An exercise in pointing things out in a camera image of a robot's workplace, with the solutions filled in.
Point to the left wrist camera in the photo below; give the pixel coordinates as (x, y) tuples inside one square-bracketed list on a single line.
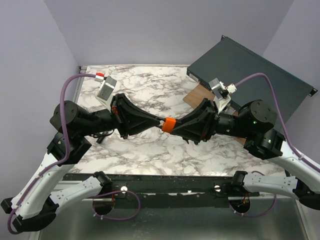
[(105, 91)]

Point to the dark network switch box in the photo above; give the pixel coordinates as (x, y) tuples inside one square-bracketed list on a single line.
[(230, 62)]

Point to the wooden board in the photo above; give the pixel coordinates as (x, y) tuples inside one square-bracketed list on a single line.
[(195, 97)]

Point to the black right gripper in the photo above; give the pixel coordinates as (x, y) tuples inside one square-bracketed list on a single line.
[(198, 124)]

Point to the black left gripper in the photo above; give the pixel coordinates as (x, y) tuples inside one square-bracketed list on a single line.
[(126, 113)]

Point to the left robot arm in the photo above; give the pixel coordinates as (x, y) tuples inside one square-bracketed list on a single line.
[(37, 205)]

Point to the orange black padlock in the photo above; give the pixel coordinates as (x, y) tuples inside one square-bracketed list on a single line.
[(168, 125)]

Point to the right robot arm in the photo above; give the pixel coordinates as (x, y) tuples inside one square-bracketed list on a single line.
[(254, 123)]

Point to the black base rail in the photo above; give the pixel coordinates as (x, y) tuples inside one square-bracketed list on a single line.
[(163, 192)]

